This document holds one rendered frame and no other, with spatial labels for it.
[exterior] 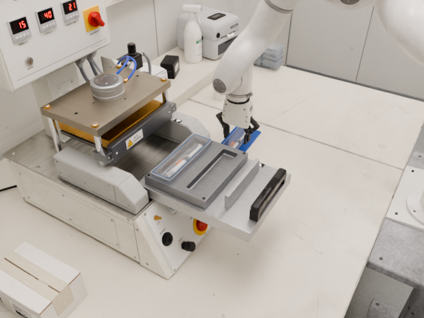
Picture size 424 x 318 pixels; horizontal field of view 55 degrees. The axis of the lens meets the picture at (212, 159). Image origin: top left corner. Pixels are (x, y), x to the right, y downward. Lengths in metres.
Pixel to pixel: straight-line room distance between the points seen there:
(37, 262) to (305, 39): 2.84
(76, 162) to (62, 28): 0.32
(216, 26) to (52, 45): 0.96
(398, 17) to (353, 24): 2.26
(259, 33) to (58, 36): 0.52
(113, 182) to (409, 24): 0.74
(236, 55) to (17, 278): 0.78
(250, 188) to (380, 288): 1.25
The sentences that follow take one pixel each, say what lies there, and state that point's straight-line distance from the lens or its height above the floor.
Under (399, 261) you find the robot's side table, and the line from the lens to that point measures 1.18.
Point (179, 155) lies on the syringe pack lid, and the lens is 0.98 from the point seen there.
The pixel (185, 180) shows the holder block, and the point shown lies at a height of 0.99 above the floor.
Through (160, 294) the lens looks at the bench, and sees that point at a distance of 1.03.
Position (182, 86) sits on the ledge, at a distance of 1.72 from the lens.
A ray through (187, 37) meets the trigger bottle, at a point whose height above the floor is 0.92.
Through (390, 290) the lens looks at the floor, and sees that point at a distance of 2.09.
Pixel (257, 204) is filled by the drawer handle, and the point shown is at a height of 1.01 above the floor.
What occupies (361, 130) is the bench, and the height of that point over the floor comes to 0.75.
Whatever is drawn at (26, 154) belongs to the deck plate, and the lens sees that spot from 1.21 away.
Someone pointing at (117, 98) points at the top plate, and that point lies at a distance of 1.01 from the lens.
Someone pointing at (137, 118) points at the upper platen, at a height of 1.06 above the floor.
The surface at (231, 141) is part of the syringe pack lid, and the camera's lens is 1.42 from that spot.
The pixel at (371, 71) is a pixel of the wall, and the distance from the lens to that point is 3.39.
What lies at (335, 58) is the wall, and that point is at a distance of 3.43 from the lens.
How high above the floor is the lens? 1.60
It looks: 38 degrees down
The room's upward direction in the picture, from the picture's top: straight up
